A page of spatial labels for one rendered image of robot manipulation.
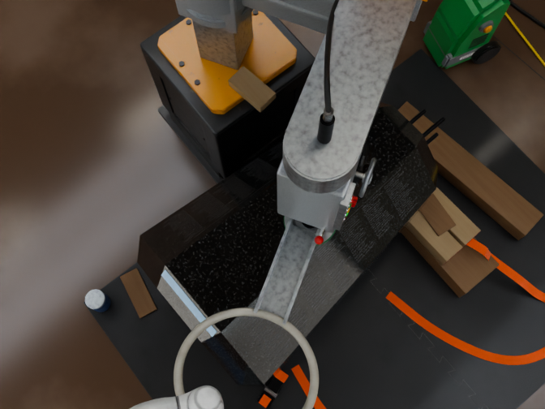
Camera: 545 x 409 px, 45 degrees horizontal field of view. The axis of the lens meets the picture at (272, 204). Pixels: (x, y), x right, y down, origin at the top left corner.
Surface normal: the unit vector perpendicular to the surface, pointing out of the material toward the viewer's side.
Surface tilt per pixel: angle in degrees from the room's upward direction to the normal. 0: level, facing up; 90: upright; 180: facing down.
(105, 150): 0
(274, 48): 0
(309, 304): 45
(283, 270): 2
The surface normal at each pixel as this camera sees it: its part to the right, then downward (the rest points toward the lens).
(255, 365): 0.48, 0.28
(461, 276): -0.01, -0.29
